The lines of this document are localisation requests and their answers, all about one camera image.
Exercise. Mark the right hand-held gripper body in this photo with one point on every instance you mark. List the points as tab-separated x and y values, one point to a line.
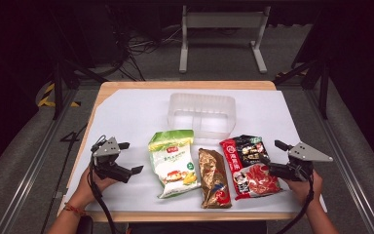
305	152

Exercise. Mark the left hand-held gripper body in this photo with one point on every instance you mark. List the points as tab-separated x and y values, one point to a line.
107	149

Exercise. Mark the red and black food packet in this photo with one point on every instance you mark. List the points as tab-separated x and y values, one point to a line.
256	182

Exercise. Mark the green and white snack bag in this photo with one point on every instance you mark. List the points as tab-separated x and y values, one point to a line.
172	162

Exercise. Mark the clear plastic container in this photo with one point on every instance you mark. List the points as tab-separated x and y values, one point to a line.
201	110

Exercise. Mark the person's right hand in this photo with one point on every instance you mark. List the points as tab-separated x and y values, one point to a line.
305	191

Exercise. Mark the person's left hand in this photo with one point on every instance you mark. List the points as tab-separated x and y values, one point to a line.
89	190

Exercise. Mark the gold and brown snack packet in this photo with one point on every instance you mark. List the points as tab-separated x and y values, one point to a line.
214	182

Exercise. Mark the black metal stand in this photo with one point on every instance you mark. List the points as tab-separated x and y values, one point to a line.
57	84
323	84

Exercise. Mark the wooden table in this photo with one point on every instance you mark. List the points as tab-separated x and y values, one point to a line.
175	85

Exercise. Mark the yellow and black floor tape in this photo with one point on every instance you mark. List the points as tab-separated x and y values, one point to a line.
45	97

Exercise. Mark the aluminium floor rail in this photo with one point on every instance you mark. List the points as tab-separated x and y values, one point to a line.
347	162
29	172

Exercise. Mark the grey metal stand frame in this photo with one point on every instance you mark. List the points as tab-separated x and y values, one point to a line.
224	20

